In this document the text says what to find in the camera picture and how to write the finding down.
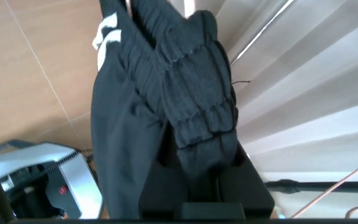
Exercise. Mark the black shorts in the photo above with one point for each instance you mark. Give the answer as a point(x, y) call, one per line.
point(123, 124)

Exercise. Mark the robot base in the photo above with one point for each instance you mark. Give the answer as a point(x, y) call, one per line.
point(73, 180)

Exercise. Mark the beige curtain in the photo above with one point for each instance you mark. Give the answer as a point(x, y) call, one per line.
point(306, 93)

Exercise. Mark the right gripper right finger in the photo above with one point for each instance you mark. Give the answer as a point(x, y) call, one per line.
point(253, 193)

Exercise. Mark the black clothes rack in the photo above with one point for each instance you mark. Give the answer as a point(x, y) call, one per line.
point(315, 186)

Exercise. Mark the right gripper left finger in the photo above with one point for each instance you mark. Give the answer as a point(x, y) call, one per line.
point(157, 193)

